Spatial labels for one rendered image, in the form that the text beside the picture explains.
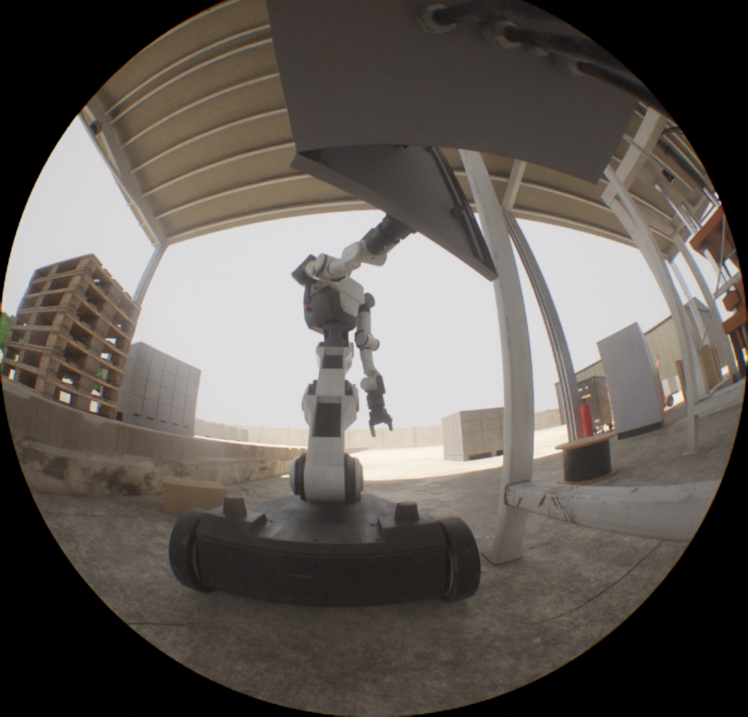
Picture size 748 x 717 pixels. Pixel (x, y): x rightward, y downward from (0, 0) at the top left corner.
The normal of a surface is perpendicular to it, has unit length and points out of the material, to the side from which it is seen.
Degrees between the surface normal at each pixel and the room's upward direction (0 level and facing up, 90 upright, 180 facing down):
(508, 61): 180
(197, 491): 90
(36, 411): 89
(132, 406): 90
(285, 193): 172
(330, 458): 47
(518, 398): 99
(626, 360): 90
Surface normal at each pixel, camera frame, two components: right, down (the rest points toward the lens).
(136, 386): 0.97, -0.11
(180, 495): 0.69, -0.30
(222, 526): 0.04, -0.93
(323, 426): 0.07, -0.79
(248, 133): 0.03, 0.86
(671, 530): -1.00, 0.03
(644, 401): -0.94, -0.11
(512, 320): -0.02, -0.24
